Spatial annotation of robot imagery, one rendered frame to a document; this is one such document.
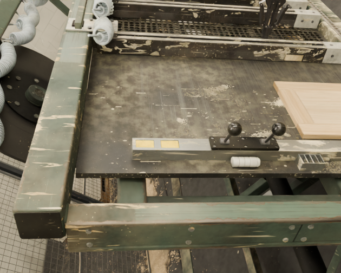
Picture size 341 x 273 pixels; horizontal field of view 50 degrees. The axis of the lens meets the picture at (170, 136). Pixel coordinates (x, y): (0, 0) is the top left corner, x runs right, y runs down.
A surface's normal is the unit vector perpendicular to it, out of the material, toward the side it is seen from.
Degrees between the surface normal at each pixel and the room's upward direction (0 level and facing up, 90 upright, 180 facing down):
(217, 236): 90
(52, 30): 90
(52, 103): 56
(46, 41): 90
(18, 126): 90
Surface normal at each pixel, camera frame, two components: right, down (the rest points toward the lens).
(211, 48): 0.09, 0.66
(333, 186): -0.99, -0.01
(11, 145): 0.63, -0.62
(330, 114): 0.10, -0.76
